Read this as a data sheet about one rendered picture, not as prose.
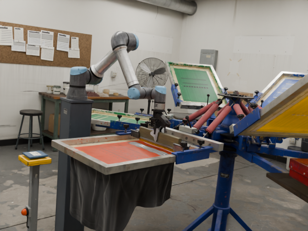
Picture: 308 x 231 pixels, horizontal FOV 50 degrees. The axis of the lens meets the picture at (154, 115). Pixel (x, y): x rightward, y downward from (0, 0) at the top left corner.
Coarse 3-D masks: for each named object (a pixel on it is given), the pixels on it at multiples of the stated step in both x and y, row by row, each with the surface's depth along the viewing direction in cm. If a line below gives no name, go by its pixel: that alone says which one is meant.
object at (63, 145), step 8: (96, 136) 221; (104, 136) 223; (112, 136) 227; (120, 136) 231; (128, 136) 236; (56, 144) 196; (64, 144) 193; (72, 144) 207; (64, 152) 189; (72, 152) 182; (80, 152) 180; (80, 160) 176; (88, 160) 170; (96, 160) 168; (136, 160) 174; (144, 160) 176; (152, 160) 179; (160, 160) 183; (168, 160) 187; (96, 168) 165; (104, 168) 159; (112, 168) 161; (120, 168) 165; (128, 168) 168; (136, 168) 172
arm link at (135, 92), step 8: (120, 32) 218; (112, 40) 215; (120, 40) 214; (112, 48) 215; (120, 48) 213; (120, 56) 213; (128, 56) 215; (120, 64) 214; (128, 64) 212; (128, 72) 211; (128, 80) 211; (136, 80) 211; (136, 88) 208; (128, 96) 209; (136, 96) 207; (144, 96) 215
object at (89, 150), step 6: (102, 144) 215; (108, 144) 216; (114, 144) 218; (120, 144) 219; (126, 144) 221; (144, 144) 226; (150, 144) 227; (84, 150) 197; (90, 150) 198; (96, 150) 200
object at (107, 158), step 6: (138, 150) 209; (144, 150) 210; (162, 150) 214; (168, 150) 216; (96, 156) 187; (102, 156) 188; (108, 156) 189; (156, 156) 199; (108, 162) 178; (114, 162) 179
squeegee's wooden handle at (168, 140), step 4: (140, 128) 231; (144, 128) 228; (148, 128) 228; (140, 132) 232; (144, 132) 228; (148, 132) 225; (160, 132) 218; (140, 136) 232; (144, 136) 228; (148, 136) 225; (152, 136) 223; (160, 136) 217; (164, 136) 214; (168, 136) 211; (172, 136) 210; (160, 140) 217; (164, 140) 214; (168, 140) 212; (172, 140) 209; (176, 140) 206; (180, 140) 206; (168, 144) 212; (172, 144) 209
